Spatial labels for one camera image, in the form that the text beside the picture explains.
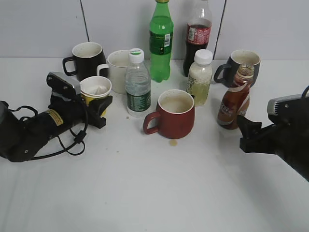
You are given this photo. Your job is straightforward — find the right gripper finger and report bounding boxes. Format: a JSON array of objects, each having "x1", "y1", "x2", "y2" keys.
[{"x1": 237, "y1": 115, "x2": 262, "y2": 139}]

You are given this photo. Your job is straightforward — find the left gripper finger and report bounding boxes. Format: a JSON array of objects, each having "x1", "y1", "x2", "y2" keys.
[{"x1": 88, "y1": 96, "x2": 113, "y2": 118}]

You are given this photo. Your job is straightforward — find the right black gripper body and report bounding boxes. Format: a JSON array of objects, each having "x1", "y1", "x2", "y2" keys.
[{"x1": 239, "y1": 123, "x2": 297, "y2": 157}]

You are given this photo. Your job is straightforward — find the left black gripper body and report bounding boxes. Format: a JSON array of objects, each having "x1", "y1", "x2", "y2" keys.
[{"x1": 47, "y1": 95, "x2": 106, "y2": 135}]

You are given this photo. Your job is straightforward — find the yellow paper cup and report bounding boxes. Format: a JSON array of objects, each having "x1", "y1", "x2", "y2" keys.
[{"x1": 80, "y1": 76, "x2": 112, "y2": 106}]

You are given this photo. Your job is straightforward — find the brown coffee bottle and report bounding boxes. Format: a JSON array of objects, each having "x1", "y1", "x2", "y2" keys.
[{"x1": 217, "y1": 63, "x2": 254, "y2": 130}]

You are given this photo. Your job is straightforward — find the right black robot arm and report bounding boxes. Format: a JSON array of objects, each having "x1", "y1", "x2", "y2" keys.
[{"x1": 237, "y1": 116, "x2": 309, "y2": 180}]

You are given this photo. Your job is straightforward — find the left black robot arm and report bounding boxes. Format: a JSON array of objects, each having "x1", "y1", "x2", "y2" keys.
[{"x1": 0, "y1": 94, "x2": 112, "y2": 162}]

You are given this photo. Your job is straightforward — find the clear water bottle green label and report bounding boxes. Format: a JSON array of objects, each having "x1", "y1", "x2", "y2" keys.
[{"x1": 125, "y1": 48, "x2": 151, "y2": 118}]

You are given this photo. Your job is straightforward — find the white ceramic mug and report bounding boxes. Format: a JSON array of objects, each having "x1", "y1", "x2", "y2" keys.
[{"x1": 97, "y1": 50, "x2": 129, "y2": 94}]

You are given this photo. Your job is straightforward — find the black mug white interior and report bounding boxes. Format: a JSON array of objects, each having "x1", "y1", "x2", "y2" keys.
[{"x1": 62, "y1": 42, "x2": 106, "y2": 81}]

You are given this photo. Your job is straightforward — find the dark blue mug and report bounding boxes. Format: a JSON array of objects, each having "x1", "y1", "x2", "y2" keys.
[{"x1": 213, "y1": 50, "x2": 261, "y2": 87}]

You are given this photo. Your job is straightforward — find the milky drink bottle white cap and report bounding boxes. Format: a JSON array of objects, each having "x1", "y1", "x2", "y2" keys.
[{"x1": 186, "y1": 49, "x2": 213, "y2": 107}]

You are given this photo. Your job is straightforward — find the red ceramic mug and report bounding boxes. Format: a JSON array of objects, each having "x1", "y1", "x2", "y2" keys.
[{"x1": 142, "y1": 89, "x2": 195, "y2": 139}]

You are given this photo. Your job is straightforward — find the green soda bottle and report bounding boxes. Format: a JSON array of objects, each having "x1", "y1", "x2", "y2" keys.
[{"x1": 149, "y1": 0, "x2": 174, "y2": 83}]

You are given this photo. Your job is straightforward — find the cola bottle red label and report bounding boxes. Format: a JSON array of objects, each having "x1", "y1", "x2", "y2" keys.
[{"x1": 183, "y1": 0, "x2": 212, "y2": 77}]

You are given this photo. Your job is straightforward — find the left black cable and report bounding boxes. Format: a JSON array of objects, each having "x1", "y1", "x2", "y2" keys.
[{"x1": 9, "y1": 96, "x2": 88, "y2": 160}]

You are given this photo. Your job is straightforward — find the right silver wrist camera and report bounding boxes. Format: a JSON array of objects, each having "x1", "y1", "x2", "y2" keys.
[{"x1": 267, "y1": 94, "x2": 309, "y2": 127}]

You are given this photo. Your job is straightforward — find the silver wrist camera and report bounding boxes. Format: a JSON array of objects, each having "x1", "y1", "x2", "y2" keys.
[
  {"x1": 267, "y1": 94, "x2": 309, "y2": 127},
  {"x1": 46, "y1": 72, "x2": 81, "y2": 101}
]

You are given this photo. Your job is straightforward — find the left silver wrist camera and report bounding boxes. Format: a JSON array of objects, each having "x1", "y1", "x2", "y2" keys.
[{"x1": 46, "y1": 72, "x2": 81, "y2": 101}]

